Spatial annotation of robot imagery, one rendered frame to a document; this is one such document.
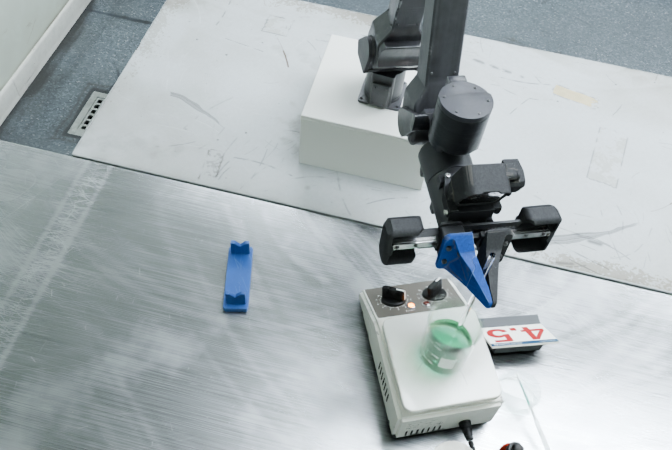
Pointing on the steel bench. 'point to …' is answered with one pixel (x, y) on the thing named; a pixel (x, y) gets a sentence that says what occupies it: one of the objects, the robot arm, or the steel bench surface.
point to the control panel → (406, 299)
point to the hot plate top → (448, 396)
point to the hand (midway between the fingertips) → (482, 276)
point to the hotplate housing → (436, 419)
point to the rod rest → (238, 277)
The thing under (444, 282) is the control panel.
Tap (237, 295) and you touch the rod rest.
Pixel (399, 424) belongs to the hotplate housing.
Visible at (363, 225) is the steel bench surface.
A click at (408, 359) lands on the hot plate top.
